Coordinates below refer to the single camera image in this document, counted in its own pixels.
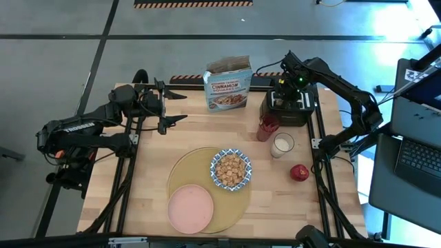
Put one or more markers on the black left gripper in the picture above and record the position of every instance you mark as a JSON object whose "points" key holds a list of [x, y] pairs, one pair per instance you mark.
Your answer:
{"points": [[151, 103]]}

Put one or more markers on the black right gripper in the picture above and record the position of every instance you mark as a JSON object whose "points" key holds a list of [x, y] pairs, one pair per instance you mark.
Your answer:
{"points": [[291, 87]]}

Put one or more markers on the red plastic tumbler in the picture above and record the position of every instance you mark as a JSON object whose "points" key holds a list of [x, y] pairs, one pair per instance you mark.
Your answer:
{"points": [[267, 129]]}

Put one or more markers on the cinnamon squares cereal box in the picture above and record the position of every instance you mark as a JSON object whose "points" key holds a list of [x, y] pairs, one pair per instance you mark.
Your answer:
{"points": [[229, 89]]}

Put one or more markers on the yellow woven round placemat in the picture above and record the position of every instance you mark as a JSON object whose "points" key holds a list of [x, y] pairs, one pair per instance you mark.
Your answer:
{"points": [[193, 168]]}

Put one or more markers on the red apple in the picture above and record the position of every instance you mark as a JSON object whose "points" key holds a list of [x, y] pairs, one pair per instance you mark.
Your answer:
{"points": [[299, 173]]}

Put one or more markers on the pink round plate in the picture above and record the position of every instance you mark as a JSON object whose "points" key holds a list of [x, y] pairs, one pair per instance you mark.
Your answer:
{"points": [[189, 208]]}

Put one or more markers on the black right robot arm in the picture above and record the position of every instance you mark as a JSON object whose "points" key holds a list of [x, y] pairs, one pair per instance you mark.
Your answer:
{"points": [[344, 86]]}

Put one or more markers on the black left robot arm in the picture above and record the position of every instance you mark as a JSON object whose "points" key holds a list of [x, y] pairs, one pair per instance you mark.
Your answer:
{"points": [[79, 129]]}

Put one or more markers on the black toaster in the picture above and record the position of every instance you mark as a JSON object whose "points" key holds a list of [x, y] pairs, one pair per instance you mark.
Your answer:
{"points": [[293, 113]]}

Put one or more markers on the clear glass of milk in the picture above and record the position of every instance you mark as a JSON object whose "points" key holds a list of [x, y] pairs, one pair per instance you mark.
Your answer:
{"points": [[282, 145]]}

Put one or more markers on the blue patterned paper bowl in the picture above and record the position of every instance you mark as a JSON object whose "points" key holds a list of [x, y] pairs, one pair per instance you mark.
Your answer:
{"points": [[213, 165]]}

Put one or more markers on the cereal squares heap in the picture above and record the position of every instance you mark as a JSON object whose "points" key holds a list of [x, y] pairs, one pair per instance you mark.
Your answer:
{"points": [[231, 170]]}

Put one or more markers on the small black floor box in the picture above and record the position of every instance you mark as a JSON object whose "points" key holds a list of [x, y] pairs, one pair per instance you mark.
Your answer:
{"points": [[384, 88]]}

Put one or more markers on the long hazard striped floor strip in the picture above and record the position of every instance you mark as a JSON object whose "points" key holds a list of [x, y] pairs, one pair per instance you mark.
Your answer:
{"points": [[193, 4]]}

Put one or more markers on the grey laptop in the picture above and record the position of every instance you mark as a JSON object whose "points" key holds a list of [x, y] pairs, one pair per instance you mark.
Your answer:
{"points": [[418, 158]]}

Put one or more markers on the black rounded object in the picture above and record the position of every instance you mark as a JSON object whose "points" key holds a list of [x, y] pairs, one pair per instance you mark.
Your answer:
{"points": [[310, 237]]}

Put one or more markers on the black aluminium table frame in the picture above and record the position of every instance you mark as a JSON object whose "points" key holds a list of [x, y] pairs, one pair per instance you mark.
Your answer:
{"points": [[196, 88]]}

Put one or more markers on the silver metal bracket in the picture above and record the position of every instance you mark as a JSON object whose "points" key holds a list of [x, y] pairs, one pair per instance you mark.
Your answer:
{"points": [[127, 240]]}

